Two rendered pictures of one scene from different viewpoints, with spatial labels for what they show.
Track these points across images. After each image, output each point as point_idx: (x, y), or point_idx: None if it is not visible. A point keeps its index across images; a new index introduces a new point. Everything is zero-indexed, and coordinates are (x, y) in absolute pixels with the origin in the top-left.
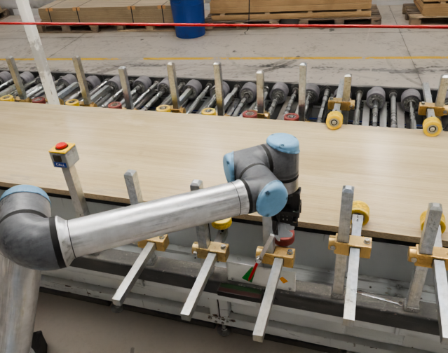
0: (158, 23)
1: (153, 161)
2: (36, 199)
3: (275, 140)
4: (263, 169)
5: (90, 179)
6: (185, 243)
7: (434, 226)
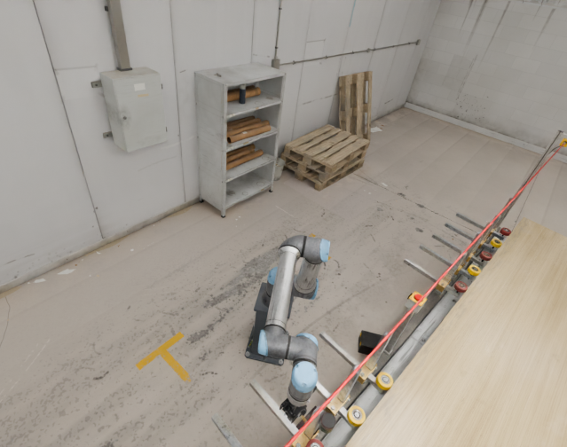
0: (424, 294)
1: (462, 406)
2: (314, 247)
3: (305, 366)
4: (281, 342)
5: (444, 350)
6: None
7: None
